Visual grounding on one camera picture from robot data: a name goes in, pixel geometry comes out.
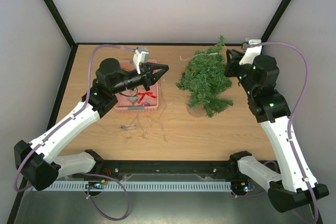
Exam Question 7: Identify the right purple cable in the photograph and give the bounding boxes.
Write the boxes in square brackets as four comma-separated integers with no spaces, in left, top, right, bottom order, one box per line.
[258,41,320,223]

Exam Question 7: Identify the red ribbon bow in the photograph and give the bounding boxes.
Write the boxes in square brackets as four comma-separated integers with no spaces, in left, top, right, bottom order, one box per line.
[138,92,157,103]

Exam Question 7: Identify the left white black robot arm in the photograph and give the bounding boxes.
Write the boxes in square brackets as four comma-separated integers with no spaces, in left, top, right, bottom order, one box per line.
[14,58,169,191]

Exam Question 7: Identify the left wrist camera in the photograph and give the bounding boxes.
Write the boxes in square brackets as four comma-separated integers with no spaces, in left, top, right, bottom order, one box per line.
[133,47,149,74]

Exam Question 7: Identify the black frame rail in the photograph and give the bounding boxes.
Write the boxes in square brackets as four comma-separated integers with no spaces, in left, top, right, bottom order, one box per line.
[70,159,289,182]

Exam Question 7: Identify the clear led string lights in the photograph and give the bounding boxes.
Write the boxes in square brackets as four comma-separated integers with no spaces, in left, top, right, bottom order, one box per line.
[94,52,218,143]

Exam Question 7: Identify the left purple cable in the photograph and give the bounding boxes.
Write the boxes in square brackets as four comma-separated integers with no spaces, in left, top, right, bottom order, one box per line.
[13,45,136,193]

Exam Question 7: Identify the small green christmas tree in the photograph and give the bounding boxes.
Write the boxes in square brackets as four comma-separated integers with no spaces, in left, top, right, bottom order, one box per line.
[176,35,234,118]

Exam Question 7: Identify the light blue cable duct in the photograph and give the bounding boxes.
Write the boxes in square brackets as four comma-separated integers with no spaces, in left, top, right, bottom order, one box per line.
[45,180,232,192]

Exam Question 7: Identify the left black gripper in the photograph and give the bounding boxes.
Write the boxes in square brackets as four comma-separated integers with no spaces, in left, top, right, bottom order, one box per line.
[111,63,169,95]

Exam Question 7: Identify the silver gift box ornament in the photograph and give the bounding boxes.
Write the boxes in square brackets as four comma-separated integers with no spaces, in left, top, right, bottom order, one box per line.
[129,96,138,104]

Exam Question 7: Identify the purple cable loop front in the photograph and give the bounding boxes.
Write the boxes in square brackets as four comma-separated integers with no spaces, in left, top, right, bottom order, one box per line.
[85,173,132,220]

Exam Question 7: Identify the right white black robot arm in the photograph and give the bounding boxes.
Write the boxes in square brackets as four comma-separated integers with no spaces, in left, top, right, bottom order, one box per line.
[225,49,329,212]

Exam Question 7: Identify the pink plastic basket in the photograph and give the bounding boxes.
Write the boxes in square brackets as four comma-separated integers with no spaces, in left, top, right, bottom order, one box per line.
[113,59,160,114]

